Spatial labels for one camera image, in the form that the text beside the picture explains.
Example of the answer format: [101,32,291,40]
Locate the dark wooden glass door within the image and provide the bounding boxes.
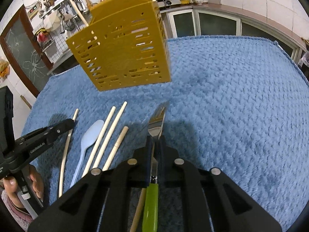
[1,6,52,97]

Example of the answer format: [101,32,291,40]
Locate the green handled metal fork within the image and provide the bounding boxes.
[142,101,169,231]

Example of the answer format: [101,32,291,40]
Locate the light blue plastic spoon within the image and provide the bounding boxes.
[70,119,104,188]

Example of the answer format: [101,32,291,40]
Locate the yellow perforated utensil holder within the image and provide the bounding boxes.
[66,0,171,91]

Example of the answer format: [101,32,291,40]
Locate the blue knitted table cloth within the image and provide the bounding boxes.
[23,36,308,231]

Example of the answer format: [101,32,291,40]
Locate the steel hanging utensil rack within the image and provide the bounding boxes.
[39,0,86,20]

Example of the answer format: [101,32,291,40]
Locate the kitchen counter with cabinets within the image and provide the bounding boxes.
[47,2,307,76]

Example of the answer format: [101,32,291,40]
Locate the person left hand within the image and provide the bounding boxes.
[3,165,44,208]

